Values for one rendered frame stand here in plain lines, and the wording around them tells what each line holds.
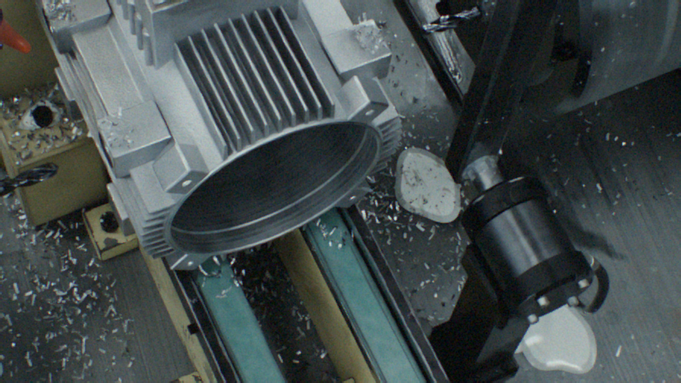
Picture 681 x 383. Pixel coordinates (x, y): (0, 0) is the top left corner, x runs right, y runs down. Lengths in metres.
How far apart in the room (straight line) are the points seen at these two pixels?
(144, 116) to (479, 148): 0.22
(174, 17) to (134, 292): 0.34
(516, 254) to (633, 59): 0.16
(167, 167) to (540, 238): 0.24
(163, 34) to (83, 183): 0.28
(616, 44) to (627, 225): 0.29
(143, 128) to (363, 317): 0.23
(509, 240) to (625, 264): 0.29
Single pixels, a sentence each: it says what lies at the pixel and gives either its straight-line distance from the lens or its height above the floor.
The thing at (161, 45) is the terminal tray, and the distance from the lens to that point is 0.85.
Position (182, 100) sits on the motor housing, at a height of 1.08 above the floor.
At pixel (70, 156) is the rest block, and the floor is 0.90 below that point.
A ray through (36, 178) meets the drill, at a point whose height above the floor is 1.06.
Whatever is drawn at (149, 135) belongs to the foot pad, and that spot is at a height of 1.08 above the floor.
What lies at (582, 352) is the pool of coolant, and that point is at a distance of 1.13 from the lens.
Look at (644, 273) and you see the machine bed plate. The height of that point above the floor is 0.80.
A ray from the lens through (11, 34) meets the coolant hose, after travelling 0.82.
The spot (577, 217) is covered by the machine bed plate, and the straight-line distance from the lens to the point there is 1.17.
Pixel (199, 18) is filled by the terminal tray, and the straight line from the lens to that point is 0.85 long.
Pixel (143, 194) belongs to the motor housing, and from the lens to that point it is 0.86.
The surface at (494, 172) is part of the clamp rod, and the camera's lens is 0.92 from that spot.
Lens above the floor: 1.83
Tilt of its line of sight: 64 degrees down
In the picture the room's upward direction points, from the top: 10 degrees clockwise
